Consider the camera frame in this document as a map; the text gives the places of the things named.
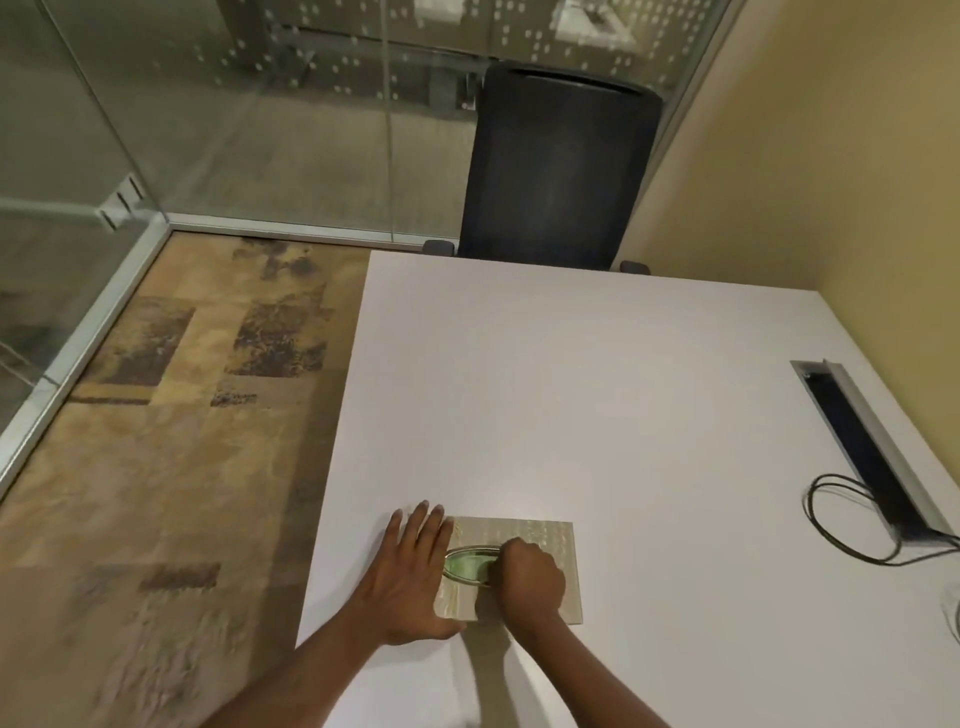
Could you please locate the person's right hand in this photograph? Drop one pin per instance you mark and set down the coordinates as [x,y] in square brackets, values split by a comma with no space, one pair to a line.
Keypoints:
[532,586]

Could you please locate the person's left hand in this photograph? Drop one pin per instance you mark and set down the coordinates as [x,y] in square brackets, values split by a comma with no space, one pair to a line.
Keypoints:
[409,589]

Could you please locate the person's left thumb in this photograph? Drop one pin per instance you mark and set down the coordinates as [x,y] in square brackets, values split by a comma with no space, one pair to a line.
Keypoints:
[448,630]

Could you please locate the person's left middle finger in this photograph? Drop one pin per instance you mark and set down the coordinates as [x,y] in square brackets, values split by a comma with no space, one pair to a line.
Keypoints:
[435,531]

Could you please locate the person's left little finger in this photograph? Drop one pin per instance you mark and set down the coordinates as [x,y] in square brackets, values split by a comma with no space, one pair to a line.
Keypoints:
[397,529]

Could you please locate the person's right fingers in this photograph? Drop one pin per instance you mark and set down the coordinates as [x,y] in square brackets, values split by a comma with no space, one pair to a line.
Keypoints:
[501,564]

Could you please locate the person's left forearm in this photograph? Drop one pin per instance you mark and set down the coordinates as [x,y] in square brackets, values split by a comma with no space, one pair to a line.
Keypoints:
[292,675]

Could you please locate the person's right forearm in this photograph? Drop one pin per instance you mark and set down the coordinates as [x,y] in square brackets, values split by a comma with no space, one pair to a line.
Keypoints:
[585,679]

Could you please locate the black office chair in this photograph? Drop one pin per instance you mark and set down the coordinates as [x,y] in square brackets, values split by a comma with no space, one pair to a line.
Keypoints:
[559,161]

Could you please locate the metal glass door bracket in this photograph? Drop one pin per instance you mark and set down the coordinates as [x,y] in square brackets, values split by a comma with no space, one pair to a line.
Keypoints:
[120,204]

